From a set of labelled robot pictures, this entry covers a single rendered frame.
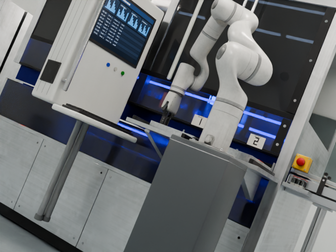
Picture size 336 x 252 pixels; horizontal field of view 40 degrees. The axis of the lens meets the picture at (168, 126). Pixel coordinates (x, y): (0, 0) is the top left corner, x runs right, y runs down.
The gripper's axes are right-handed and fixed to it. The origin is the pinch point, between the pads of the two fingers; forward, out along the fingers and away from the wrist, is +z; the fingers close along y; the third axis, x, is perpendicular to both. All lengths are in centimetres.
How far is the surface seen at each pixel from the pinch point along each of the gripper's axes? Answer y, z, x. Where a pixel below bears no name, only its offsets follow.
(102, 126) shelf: 22.7, 15.2, -18.5
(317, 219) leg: -35, 17, 82
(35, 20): -21, -38, -140
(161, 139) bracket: -0.3, 9.6, 2.1
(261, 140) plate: -20, -9, 45
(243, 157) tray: 17, 4, 52
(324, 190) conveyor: -31, 2, 80
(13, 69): -292, -21, -446
